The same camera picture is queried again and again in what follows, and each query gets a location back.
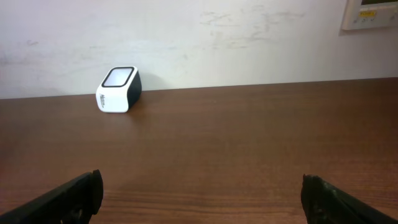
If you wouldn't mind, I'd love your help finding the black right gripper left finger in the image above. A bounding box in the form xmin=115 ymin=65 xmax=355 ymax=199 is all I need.
xmin=1 ymin=170 xmax=104 ymax=224

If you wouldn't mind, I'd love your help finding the beige wall control panel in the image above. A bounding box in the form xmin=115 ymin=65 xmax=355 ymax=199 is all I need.
xmin=341 ymin=0 xmax=397 ymax=30

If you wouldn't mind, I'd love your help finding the white barcode scanner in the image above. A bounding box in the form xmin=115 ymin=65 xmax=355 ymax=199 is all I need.
xmin=95 ymin=66 xmax=142 ymax=113

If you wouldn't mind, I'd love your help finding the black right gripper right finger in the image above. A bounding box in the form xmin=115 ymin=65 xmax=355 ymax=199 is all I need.
xmin=301 ymin=175 xmax=397 ymax=224

